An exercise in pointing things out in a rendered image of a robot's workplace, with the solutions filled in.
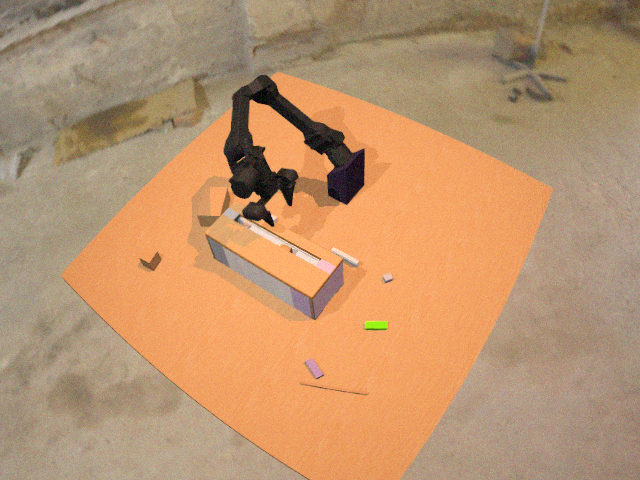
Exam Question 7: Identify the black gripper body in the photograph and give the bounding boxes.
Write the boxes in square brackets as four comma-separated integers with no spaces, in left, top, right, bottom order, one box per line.
[242,168,299,221]

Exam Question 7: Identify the small pink rectangular block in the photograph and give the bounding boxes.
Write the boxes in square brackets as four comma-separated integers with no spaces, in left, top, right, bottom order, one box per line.
[305,358,324,380]

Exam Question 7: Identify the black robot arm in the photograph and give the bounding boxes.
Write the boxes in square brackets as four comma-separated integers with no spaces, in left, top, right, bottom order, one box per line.
[223,75,356,199]

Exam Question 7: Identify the lime green rectangular block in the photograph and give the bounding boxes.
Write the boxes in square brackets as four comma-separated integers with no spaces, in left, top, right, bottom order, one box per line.
[366,321,388,331]

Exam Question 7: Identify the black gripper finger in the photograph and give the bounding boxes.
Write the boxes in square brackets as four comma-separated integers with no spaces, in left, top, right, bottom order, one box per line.
[280,181,296,206]
[262,210,274,227]

